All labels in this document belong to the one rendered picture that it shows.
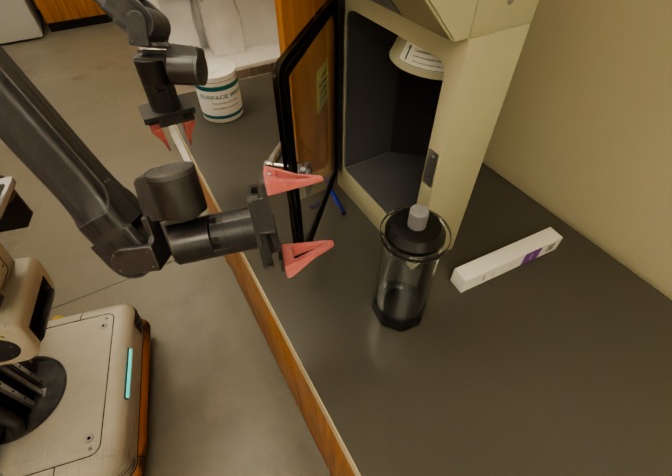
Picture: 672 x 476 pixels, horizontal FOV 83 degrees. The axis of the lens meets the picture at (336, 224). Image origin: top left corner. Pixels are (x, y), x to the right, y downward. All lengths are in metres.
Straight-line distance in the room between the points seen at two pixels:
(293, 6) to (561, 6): 0.54
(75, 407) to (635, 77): 1.74
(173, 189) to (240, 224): 0.09
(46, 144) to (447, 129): 0.50
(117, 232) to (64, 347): 1.26
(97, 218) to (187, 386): 1.34
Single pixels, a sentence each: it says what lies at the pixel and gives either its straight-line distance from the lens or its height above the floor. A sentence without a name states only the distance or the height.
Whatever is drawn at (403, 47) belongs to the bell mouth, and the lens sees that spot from 0.68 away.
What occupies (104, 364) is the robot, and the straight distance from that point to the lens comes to 1.64.
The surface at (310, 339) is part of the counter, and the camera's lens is 0.73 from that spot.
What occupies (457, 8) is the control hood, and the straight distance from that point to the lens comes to 0.51.
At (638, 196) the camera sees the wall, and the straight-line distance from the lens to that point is 0.99.
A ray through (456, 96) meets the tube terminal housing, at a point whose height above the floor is 1.33.
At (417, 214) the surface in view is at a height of 1.21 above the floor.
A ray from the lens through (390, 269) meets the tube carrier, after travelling 0.61.
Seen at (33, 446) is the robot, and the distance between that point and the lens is 1.64.
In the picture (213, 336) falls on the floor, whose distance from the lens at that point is 1.87.
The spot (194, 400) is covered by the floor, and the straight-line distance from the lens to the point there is 1.77.
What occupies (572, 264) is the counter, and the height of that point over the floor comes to 0.94.
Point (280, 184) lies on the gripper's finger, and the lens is 0.47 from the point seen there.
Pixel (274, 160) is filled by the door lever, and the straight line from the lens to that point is 0.65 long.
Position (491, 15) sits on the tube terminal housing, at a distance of 0.56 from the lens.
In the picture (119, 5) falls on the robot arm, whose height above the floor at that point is 1.37.
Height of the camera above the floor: 1.59
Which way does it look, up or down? 47 degrees down
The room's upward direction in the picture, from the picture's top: straight up
